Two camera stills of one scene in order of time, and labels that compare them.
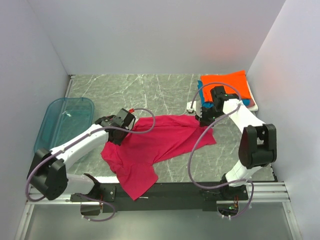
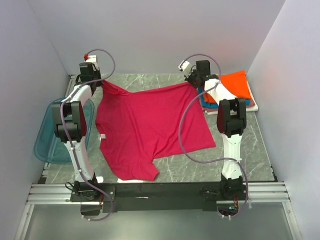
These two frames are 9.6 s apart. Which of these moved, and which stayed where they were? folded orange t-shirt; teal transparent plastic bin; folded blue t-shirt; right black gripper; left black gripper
Moved: right black gripper; left black gripper
Stayed: folded blue t-shirt; teal transparent plastic bin; folded orange t-shirt
